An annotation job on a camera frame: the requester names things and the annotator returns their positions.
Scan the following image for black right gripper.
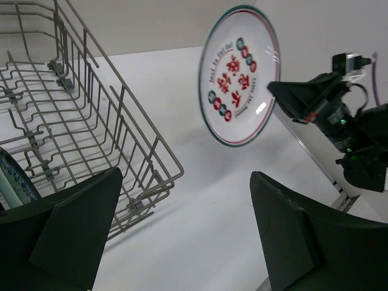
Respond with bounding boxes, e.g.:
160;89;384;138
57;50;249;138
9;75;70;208
267;73;364;152

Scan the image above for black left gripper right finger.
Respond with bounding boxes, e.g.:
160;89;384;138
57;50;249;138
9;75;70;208
250;172;387;290

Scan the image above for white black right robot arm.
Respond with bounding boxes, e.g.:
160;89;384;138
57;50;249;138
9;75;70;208
267;73;387;192

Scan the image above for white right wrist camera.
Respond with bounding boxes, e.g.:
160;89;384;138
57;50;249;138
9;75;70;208
332;52;373;83

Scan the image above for white plate red characters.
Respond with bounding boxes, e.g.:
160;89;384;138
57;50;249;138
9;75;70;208
198;5;281;147

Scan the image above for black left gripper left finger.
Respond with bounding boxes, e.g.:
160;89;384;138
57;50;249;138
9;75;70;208
1;167;123;290

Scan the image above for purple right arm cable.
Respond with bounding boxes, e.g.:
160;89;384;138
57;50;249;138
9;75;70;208
371;52;383;105

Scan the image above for blue floral plate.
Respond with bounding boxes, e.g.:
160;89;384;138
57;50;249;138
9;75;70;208
1;148;41;208

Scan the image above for grey wire dish rack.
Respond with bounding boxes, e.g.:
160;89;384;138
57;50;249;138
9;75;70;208
1;1;184;239

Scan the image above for aluminium table rail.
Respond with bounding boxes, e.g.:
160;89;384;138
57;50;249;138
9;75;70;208
273;109;358;214

